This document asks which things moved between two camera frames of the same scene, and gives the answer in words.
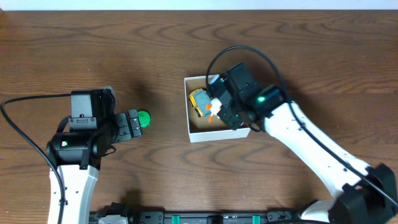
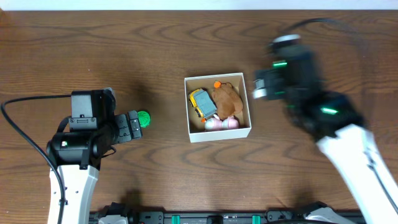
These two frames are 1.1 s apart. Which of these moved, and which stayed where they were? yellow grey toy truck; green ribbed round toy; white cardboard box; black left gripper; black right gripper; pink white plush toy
Moved: black right gripper; pink white plush toy
Stayed: green ribbed round toy; yellow grey toy truck; black left gripper; white cardboard box
